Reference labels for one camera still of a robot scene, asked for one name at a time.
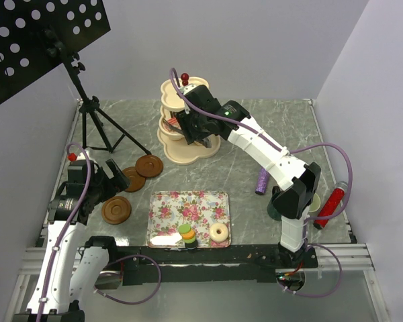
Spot red striped cake slice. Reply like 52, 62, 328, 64
167, 117, 178, 124

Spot colourful macarons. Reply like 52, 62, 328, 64
178, 223, 198, 250

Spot cream glazed donut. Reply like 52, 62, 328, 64
209, 223, 229, 243

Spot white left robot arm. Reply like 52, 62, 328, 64
13, 157, 130, 321

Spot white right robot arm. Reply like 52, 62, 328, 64
175, 85, 321, 268

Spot brown wooden saucer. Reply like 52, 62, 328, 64
101, 196, 132, 225
122, 166, 146, 193
135, 154, 163, 178

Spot cream three-tier cake stand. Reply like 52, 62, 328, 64
157, 79, 221, 165

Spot floral serving tray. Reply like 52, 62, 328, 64
146, 191, 232, 248

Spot purple glitter microphone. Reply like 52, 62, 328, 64
255, 168, 270, 195

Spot dark green mug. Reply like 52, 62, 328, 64
267, 186, 281, 221

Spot light green cup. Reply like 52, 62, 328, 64
309, 193, 321, 213

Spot red glitter microphone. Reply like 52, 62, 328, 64
313, 181, 348, 230

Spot black perforated music stand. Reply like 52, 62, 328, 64
0, 1, 150, 155

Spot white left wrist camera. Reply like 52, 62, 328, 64
68, 149, 100, 168

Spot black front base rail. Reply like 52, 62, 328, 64
120, 244, 289, 286

